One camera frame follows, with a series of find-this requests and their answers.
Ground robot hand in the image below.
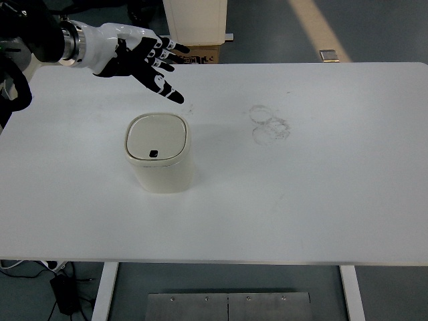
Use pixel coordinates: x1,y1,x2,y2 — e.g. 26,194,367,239
84,22,191,106

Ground cream lidded trash bin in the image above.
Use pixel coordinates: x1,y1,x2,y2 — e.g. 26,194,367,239
124,112,196,193

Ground white cabinet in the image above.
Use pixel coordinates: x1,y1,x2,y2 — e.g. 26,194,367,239
162,0,229,46

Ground brown cardboard box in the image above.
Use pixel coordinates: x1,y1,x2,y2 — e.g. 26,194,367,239
173,43,221,64

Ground square metal floor plate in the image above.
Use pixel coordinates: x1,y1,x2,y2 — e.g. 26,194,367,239
319,49,341,63

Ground white table leg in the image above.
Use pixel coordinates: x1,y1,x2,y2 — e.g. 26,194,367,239
91,261,118,321
338,265,366,321

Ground black power adapter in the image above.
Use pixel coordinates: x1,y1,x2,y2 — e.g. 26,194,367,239
49,273,80,316

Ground grey metal plate with screws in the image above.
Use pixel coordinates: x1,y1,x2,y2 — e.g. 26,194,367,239
146,292,312,321

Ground black cable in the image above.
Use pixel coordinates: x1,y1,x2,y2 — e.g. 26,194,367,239
0,263,54,279

